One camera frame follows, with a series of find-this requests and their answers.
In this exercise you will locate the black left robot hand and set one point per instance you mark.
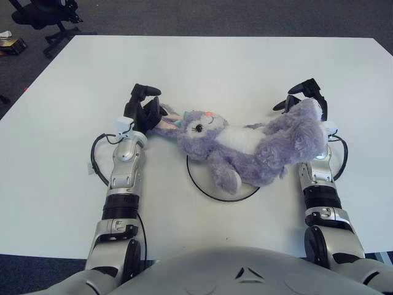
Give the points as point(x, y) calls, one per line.
point(144, 116)

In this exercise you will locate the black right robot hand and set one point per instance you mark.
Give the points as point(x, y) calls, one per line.
point(307, 89)

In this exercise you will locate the purple plush bunny doll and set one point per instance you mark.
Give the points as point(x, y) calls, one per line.
point(245, 147)

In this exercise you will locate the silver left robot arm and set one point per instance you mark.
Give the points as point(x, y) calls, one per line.
point(122, 184)

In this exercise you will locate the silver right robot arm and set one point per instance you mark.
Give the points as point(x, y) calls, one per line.
point(319, 190)

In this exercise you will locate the white plate with black rim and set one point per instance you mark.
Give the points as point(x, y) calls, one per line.
point(208, 187)

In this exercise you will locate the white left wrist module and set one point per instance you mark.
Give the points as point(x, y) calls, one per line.
point(124, 126)

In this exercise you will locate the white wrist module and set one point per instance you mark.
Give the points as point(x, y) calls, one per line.
point(124, 126)
point(331, 127)

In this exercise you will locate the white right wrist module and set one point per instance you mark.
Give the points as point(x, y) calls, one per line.
point(331, 127)

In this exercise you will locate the black office chair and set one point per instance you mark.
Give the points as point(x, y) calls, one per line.
point(43, 18)

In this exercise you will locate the yellow and black box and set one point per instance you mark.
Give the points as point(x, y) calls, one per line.
point(12, 46)

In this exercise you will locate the white crumpled paper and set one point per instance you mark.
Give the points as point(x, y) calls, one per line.
point(6, 33)

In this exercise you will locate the grey metal table leg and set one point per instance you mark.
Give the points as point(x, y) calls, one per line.
point(380, 255)

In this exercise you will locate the silver robot torso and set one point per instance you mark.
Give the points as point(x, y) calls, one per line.
point(245, 276)

